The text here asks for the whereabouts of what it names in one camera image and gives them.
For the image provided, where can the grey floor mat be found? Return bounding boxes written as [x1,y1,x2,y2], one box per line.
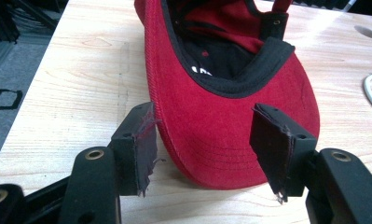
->
[0,29,58,177]

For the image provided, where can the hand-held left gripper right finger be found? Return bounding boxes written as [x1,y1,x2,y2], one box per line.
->
[249,103,372,224]

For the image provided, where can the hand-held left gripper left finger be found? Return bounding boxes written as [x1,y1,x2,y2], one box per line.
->
[58,101,158,224]

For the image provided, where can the black metal stand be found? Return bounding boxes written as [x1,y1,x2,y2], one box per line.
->
[0,0,70,44]

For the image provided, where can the red baseball cap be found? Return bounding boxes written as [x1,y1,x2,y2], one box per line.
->
[133,0,321,191]

